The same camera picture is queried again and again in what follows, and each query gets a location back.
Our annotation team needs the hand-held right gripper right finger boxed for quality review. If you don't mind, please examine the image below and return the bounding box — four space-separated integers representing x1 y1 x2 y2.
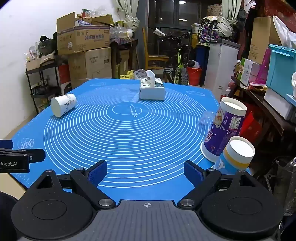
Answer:
177 160 261 209

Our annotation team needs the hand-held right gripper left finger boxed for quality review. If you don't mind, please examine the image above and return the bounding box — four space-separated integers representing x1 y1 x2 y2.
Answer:
35 160 116 209

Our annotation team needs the white printed cup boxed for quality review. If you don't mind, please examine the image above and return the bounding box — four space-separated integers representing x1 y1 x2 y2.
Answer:
50 93 77 118

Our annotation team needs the yellow and blue paper cup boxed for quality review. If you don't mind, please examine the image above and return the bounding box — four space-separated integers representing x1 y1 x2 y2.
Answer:
211 136 255 175

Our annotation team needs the clear plastic cup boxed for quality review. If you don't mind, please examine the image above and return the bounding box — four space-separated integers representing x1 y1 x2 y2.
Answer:
198 111 218 138

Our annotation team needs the purple paper cup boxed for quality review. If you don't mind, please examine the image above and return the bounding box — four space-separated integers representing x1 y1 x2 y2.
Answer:
200 97 247 163

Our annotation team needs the blue silicone baking mat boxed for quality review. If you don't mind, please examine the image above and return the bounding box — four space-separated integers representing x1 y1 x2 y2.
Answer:
10 78 252 202

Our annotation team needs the black metal shelf rack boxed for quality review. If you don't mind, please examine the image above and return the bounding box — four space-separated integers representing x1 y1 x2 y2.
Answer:
25 58 71 114

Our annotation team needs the red bag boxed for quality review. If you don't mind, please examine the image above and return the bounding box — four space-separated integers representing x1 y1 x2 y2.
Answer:
238 111 263 144

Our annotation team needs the white tissue box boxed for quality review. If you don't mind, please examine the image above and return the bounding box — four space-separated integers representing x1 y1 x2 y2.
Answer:
139 70 165 100

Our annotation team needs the red bucket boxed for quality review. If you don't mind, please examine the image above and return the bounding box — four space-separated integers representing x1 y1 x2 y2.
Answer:
186 66 203 86

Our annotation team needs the dark wooden side table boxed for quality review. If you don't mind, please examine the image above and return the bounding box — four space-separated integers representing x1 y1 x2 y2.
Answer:
228 76 296 149

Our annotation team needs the yellow plastic jug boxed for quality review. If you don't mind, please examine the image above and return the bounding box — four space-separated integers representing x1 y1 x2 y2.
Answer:
120 70 136 80

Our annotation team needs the black bag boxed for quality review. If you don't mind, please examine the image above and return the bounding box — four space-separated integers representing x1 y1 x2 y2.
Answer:
38 35 58 58

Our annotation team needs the large brown cardboard box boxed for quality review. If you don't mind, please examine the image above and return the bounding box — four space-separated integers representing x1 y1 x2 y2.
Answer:
68 47 113 89

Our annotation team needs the crumpled clear plastic bag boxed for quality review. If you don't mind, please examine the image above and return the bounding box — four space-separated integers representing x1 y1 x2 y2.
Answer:
134 69 149 80

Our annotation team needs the white chest freezer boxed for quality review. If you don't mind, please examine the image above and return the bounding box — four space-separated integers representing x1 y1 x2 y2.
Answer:
204 39 241 96

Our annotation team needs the white flat box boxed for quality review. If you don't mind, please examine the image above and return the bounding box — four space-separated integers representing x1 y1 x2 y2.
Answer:
264 88 296 120

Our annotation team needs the green and white box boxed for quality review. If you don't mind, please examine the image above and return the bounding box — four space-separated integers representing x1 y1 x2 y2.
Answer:
240 58 260 87

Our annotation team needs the black bicycle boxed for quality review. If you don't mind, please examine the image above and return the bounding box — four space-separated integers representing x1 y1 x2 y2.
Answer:
148 27 202 87

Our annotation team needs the wooden chair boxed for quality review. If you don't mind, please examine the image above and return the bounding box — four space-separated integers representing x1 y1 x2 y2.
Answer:
142 27 171 70

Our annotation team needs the open cardboard box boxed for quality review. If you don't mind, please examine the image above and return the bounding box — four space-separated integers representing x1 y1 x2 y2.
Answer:
56 11 114 55

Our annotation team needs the pink box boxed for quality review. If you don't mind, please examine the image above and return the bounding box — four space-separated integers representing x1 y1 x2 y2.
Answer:
255 48 271 84

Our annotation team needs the light blue storage box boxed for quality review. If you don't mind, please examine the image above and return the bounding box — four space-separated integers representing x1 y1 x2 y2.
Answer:
265 44 296 93

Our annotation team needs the floral cloth bag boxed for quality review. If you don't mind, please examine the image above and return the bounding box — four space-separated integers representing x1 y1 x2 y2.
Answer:
198 16 223 45

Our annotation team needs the tall cardboard box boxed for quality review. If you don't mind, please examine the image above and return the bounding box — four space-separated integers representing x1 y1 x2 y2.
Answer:
248 16 282 65

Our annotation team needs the pale curtain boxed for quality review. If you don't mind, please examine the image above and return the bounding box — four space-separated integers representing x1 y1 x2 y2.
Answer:
114 0 140 33

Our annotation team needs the white plastic bag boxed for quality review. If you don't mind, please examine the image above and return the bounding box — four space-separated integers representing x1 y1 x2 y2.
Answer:
272 15 296 49

